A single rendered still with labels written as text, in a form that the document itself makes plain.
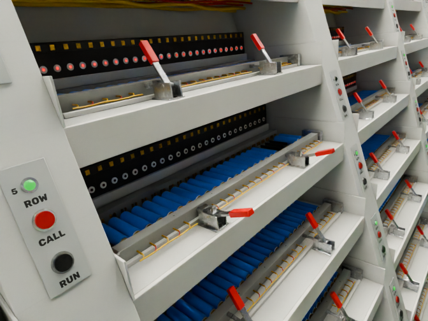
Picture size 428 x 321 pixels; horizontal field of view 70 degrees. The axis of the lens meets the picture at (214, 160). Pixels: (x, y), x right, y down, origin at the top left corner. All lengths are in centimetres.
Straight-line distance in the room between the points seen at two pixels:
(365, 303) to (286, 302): 33
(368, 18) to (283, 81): 90
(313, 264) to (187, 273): 34
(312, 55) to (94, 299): 67
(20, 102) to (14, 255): 14
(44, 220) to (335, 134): 66
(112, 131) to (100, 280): 16
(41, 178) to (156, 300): 19
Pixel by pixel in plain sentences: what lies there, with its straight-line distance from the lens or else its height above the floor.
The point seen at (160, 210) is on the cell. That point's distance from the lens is 48.
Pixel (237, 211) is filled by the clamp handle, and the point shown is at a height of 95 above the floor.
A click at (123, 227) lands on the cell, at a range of 46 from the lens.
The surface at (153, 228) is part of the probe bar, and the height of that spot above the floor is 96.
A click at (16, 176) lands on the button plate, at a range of 32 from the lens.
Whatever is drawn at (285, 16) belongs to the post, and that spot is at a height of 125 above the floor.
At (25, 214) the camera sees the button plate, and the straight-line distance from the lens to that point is 32.
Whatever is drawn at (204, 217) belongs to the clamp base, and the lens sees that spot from 45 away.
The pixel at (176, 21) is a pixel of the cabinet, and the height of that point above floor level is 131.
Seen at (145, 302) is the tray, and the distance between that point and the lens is 38.
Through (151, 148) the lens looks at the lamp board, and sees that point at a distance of 56.
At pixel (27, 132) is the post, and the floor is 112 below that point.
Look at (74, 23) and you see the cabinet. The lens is 63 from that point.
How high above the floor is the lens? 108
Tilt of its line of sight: 7 degrees down
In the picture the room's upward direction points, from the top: 19 degrees counter-clockwise
